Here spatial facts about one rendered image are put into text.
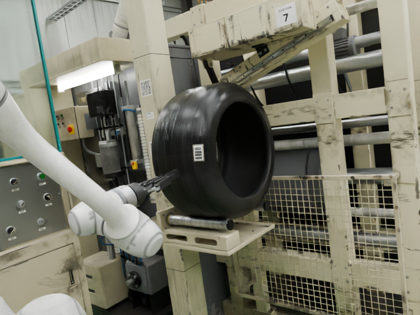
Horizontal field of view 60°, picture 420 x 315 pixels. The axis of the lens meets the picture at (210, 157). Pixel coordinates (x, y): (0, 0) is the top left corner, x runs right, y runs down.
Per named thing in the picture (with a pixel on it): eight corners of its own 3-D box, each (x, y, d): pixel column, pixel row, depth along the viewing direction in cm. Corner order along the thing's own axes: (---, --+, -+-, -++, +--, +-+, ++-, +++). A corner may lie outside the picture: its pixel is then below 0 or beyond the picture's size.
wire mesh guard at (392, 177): (235, 295, 210) (219, 177, 203) (237, 294, 211) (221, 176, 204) (409, 338, 152) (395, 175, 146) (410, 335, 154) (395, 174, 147)
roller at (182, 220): (164, 220, 163) (169, 212, 166) (170, 225, 166) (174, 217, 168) (226, 227, 141) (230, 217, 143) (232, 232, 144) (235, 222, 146)
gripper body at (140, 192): (134, 185, 115) (155, 175, 122) (118, 185, 121) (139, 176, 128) (140, 207, 117) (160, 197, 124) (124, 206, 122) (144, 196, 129)
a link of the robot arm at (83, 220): (105, 211, 120) (132, 228, 113) (62, 232, 108) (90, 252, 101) (104, 182, 115) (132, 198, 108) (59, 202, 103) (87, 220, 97)
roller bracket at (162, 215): (158, 233, 163) (155, 212, 162) (213, 209, 194) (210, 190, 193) (163, 234, 161) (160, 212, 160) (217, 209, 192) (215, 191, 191)
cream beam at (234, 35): (190, 59, 183) (186, 29, 181) (220, 61, 202) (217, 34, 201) (302, 25, 144) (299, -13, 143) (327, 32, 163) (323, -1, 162)
